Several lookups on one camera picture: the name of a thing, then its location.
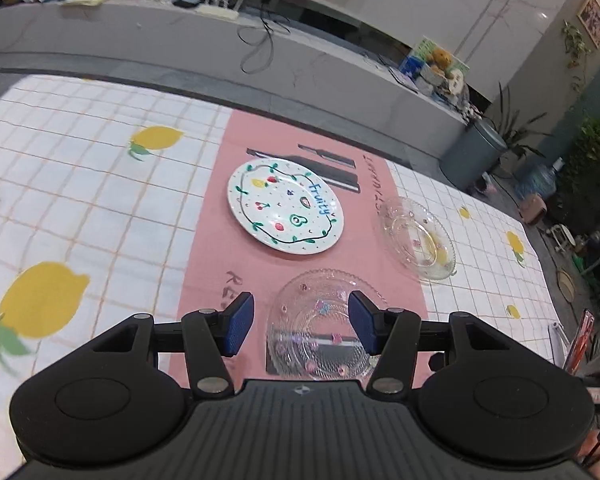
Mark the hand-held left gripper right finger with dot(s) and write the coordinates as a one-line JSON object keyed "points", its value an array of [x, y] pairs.
{"points": [[362, 322]]}

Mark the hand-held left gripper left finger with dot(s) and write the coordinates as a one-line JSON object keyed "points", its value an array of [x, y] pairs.
{"points": [[240, 322]]}

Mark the large clear glass plate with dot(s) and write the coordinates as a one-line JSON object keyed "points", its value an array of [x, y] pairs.
{"points": [[310, 330]]}

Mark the small clear glass plate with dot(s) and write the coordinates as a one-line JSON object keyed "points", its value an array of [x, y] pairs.
{"points": [[415, 240]]}

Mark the white fruit-print plate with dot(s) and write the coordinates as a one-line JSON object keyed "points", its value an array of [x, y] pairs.
{"points": [[280, 210]]}

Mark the pink printed table mat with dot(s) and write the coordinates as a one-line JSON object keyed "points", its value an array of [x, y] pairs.
{"points": [[220, 240]]}

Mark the grey phone stand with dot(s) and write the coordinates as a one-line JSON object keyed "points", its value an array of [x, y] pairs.
{"points": [[558, 342]]}

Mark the grey trash bin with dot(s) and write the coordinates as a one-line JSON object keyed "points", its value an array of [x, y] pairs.
{"points": [[472, 155]]}

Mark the brown stool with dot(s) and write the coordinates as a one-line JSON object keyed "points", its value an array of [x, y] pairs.
{"points": [[533, 208]]}

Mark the small white stool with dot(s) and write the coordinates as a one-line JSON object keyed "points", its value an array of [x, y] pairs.
{"points": [[562, 237]]}

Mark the smartphone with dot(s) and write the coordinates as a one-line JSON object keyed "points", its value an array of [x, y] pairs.
{"points": [[580, 345]]}

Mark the blue water jug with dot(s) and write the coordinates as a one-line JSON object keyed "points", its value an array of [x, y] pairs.
{"points": [[540, 182]]}

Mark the potted long-leaf plant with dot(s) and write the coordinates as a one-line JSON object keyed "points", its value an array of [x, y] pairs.
{"points": [[515, 135]]}

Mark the purple book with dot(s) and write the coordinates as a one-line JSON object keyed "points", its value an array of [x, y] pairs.
{"points": [[402, 79]]}

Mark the brown teddy bear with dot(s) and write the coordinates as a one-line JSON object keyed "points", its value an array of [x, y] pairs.
{"points": [[440, 57]]}

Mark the green and white card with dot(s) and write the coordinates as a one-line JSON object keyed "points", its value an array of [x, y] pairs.
{"points": [[422, 47]]}

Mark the large leafy bush plant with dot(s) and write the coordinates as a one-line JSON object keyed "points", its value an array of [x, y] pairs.
{"points": [[595, 155]]}

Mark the grey marble TV console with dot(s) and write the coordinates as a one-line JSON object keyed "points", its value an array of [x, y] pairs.
{"points": [[130, 30]]}

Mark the small black box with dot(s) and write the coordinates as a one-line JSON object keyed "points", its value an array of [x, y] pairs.
{"points": [[185, 2]]}

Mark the hanging vine plant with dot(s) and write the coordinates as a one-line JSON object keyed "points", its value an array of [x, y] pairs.
{"points": [[575, 45]]}

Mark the sheets of paper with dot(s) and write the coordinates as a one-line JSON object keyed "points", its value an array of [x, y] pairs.
{"points": [[82, 0]]}

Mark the framed wall picture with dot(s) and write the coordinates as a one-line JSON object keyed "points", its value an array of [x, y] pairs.
{"points": [[594, 19]]}

